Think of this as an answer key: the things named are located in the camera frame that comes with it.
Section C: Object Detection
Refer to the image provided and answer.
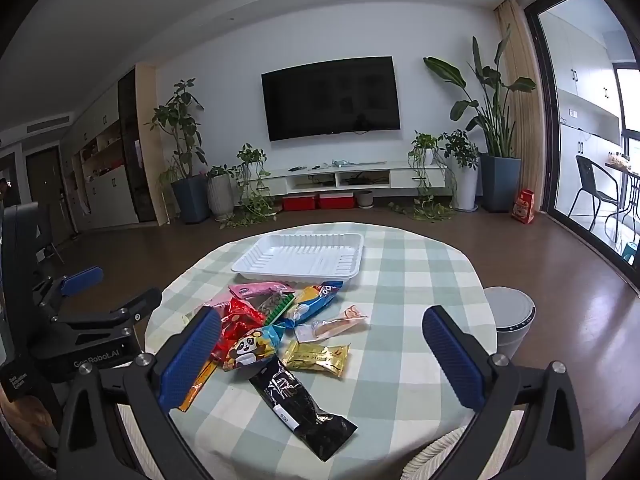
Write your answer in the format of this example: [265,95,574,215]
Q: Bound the panda print snack packet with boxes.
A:
[222,325,285,372]

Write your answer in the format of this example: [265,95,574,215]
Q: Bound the green edged snack packet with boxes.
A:
[250,290,301,323]

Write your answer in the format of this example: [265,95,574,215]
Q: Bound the white plastic tray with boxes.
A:
[231,232,365,281]

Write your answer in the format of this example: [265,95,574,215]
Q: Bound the red paper bag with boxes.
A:
[511,189,536,224]

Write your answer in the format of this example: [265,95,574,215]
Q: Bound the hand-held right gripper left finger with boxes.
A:
[57,305,224,480]

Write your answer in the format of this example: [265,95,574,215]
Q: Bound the small plant ribbed white pot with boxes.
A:
[206,164,237,221]

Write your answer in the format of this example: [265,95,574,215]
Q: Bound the white television console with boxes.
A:
[239,160,448,196]

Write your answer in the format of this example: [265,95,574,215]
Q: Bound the clear pastry packet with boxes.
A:
[294,305,368,343]

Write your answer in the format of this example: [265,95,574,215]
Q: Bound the black metal chair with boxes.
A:
[567,155,625,233]

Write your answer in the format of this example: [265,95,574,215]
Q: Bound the large leaf plant blue pot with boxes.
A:
[424,25,537,213]

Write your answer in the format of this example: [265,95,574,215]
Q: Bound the tall leafy plant dark pot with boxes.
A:
[151,78,211,225]

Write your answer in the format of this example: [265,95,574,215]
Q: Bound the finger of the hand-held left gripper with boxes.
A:
[32,266,105,320]
[52,287,164,333]

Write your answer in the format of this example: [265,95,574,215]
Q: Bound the gold snack packet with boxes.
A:
[281,340,351,378]

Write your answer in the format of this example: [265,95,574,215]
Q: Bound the white trash bin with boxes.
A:
[482,286,536,361]

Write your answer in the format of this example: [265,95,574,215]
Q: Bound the black snack packet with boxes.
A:
[248,356,358,462]

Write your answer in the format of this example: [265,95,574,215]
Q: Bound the blue snack packet with eyes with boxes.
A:
[280,281,346,328]

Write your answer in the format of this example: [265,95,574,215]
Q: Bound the wall shelving unit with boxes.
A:
[70,67,158,233]

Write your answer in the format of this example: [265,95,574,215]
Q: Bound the white wall cabinets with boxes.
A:
[541,0,627,160]

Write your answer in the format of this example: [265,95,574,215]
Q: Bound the trailing vine plant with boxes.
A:
[222,143,282,228]

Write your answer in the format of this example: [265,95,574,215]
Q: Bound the pale pink green snack packet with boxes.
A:
[200,295,233,317]

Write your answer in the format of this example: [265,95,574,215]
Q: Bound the black wall television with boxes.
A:
[261,56,402,142]

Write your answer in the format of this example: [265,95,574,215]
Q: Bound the bushy plant tall white pot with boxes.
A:
[442,130,482,212]

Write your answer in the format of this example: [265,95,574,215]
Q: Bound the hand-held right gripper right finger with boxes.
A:
[421,305,587,480]

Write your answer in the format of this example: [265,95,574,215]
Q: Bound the orange snack packet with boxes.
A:
[177,357,221,413]

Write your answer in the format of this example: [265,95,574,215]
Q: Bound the white woven chair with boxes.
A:
[404,427,501,480]

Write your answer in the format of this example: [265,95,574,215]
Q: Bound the red snack packet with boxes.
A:
[210,296,267,361]

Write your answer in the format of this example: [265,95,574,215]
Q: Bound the trailing plant on console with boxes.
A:
[389,131,457,222]

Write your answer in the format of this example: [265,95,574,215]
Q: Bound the beige curtain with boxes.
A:
[494,0,551,211]

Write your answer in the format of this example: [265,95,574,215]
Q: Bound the bright pink snack packet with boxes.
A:
[228,282,296,306]

